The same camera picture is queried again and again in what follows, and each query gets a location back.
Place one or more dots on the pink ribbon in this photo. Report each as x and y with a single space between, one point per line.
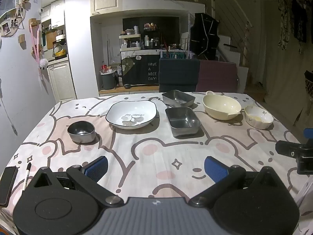
34 44

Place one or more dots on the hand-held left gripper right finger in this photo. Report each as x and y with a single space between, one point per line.
215 169

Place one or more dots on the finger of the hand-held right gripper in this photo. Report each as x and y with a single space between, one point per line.
287 148
308 134

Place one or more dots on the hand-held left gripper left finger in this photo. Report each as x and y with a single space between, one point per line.
97 167

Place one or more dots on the black vest with white trim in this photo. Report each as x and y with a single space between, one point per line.
204 36

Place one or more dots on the wooden platform with drawers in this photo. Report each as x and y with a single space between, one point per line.
129 90

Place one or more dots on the white storage rack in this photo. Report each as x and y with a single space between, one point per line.
129 36

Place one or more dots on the steel rectangular container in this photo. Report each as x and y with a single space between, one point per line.
182 121
185 100

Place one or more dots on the dark hanging garment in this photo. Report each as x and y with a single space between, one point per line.
299 19

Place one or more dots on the white pompom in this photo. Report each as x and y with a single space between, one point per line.
43 63

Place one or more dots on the wall photo collage board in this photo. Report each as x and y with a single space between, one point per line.
7 3

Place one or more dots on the black smartphone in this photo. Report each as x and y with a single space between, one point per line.
7 186

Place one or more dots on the small round steel bowl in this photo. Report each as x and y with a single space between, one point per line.
82 133

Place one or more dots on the floral hanging garment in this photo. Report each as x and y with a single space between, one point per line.
285 22

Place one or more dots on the teal printed sign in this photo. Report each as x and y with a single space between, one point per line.
174 55

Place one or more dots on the bear printed tablecloth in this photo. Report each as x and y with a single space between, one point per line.
151 156

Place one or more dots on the small wooden wall block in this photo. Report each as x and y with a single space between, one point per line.
22 38

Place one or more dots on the black marker pen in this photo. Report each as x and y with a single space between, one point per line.
27 171

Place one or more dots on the white wall cabinet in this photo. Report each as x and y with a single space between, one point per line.
57 13

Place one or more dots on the small white floral bowl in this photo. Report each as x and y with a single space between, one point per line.
261 124

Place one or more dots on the white kitchen base cabinet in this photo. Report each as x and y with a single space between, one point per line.
62 80

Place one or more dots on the grey trash bin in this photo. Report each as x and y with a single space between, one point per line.
107 80

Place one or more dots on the black printed curtain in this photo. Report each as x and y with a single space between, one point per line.
141 73

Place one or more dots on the maroon chair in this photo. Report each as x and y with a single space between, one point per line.
217 76

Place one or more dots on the wooden wall hook rail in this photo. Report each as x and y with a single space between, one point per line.
34 22

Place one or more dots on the wooden cutting board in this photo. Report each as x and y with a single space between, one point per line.
51 40

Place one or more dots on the black net basket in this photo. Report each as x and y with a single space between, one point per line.
309 85

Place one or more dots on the white plate with black rim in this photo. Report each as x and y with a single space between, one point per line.
137 110

